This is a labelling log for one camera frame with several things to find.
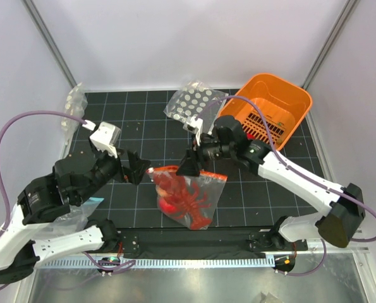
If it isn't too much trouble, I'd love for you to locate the orange zip top bag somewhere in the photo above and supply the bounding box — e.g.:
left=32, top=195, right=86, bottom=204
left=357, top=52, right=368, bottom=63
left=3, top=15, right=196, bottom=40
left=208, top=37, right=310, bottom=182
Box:
left=147, top=165, right=227, bottom=230

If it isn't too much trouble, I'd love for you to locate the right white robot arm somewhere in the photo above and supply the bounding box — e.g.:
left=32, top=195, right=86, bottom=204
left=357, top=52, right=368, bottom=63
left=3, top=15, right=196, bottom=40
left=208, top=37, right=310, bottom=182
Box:
left=177, top=116, right=365, bottom=250

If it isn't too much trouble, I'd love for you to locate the white dotted zip bag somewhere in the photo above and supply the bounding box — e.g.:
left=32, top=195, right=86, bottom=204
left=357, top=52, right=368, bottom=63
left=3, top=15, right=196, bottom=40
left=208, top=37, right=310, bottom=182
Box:
left=164, top=80, right=228, bottom=133

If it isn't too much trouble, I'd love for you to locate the toy peach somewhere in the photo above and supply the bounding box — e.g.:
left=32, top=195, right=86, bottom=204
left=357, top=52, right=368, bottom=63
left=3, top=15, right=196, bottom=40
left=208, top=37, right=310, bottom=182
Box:
left=155, top=186, right=170, bottom=198

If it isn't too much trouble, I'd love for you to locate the red toy apple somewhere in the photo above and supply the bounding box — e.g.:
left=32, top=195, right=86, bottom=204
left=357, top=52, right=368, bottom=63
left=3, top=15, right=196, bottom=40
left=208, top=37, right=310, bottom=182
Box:
left=159, top=200, right=178, bottom=215

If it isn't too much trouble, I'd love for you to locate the orange plastic basket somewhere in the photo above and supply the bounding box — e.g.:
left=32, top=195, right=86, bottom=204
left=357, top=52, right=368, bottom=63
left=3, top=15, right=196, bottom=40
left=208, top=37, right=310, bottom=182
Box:
left=220, top=73, right=313, bottom=151

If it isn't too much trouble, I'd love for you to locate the blue zip clear bag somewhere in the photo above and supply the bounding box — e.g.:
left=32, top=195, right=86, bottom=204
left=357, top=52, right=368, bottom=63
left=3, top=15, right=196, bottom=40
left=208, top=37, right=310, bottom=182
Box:
left=44, top=197, right=104, bottom=237

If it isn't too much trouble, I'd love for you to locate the clear bag at wall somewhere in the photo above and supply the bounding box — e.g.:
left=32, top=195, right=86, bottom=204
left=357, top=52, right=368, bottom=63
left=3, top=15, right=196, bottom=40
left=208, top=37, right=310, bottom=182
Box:
left=61, top=82, right=88, bottom=144

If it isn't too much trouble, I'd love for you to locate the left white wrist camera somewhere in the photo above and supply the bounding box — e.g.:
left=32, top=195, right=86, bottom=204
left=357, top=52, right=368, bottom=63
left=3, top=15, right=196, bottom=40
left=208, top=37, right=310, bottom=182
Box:
left=89, top=122, right=121, bottom=158

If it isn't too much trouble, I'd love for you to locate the red toy lobster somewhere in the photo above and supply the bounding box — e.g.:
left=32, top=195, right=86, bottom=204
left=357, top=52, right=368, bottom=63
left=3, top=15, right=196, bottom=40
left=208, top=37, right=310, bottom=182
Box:
left=149, top=166, right=212, bottom=230

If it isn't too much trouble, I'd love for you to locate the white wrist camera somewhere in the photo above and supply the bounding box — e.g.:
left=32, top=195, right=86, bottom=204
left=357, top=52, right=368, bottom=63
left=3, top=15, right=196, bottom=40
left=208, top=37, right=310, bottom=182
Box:
left=183, top=116, right=203, bottom=146
left=89, top=122, right=121, bottom=158

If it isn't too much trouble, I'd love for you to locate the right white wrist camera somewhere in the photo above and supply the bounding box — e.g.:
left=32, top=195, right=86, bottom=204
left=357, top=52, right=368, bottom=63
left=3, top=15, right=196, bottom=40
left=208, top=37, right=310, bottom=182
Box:
left=183, top=116, right=203, bottom=146

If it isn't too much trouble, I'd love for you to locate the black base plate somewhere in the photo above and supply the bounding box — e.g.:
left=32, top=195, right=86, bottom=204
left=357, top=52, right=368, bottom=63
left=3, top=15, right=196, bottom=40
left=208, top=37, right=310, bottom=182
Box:
left=118, top=227, right=308, bottom=259

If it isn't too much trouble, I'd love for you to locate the slotted cable duct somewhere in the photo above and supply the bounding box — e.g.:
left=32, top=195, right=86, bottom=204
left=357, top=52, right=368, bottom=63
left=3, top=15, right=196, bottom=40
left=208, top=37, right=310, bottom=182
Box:
left=42, top=255, right=275, bottom=269

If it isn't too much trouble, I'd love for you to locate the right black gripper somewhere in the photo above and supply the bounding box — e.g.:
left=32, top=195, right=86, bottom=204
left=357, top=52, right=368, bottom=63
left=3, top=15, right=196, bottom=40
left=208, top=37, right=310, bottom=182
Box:
left=176, top=132, right=234, bottom=177

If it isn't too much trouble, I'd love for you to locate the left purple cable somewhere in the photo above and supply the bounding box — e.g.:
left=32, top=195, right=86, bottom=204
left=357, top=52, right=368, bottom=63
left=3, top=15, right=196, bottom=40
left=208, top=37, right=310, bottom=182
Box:
left=0, top=110, right=138, bottom=294

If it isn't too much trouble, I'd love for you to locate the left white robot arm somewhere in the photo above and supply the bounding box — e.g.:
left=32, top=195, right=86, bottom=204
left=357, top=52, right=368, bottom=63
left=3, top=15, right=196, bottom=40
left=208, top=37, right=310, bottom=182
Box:
left=0, top=151, right=151, bottom=285

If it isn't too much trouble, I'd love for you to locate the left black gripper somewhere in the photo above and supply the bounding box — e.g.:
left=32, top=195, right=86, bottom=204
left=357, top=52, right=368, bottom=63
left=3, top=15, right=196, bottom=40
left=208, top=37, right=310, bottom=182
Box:
left=76, top=145, right=152, bottom=204

